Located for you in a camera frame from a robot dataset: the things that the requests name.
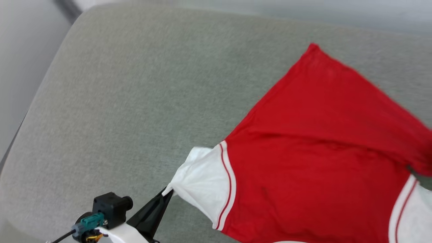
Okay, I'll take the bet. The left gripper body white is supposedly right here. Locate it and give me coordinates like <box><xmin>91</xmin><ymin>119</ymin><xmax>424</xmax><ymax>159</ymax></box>
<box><xmin>96</xmin><ymin>222</ymin><xmax>150</xmax><ymax>243</ymax></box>

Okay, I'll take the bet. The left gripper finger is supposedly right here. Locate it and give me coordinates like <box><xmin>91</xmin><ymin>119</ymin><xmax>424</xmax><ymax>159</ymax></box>
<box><xmin>126</xmin><ymin>191</ymin><xmax>170</xmax><ymax>233</ymax></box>
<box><xmin>145</xmin><ymin>190</ymin><xmax>174</xmax><ymax>242</ymax></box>

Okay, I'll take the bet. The red and white shirt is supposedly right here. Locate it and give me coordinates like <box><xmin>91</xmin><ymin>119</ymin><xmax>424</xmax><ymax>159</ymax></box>
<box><xmin>162</xmin><ymin>43</ymin><xmax>432</xmax><ymax>243</ymax></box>

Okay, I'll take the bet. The teal left camera cable plug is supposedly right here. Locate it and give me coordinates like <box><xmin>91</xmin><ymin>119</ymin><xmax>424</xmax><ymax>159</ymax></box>
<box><xmin>72</xmin><ymin>212</ymin><xmax>105</xmax><ymax>237</ymax></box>

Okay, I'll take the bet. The black left camera cable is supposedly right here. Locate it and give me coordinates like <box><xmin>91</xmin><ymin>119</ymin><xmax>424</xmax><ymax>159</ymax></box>
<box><xmin>50</xmin><ymin>229</ymin><xmax>77</xmax><ymax>243</ymax></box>

